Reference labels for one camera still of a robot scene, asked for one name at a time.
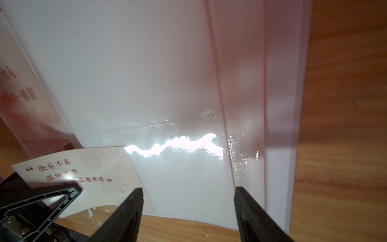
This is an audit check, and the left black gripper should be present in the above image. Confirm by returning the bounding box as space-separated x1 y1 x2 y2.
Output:
1 173 89 242

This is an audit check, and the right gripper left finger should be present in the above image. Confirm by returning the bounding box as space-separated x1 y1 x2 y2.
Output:
88 188 144 242

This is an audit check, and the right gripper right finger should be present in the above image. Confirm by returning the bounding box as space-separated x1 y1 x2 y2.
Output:
234 187 293 242

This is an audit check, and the cream card small text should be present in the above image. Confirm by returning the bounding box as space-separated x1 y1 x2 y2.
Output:
12 147 143 218

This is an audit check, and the white card red text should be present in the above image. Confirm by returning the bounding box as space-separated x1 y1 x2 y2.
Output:
0 57 73 152

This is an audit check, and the white photo album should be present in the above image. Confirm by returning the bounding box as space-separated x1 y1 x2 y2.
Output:
1 1 312 232

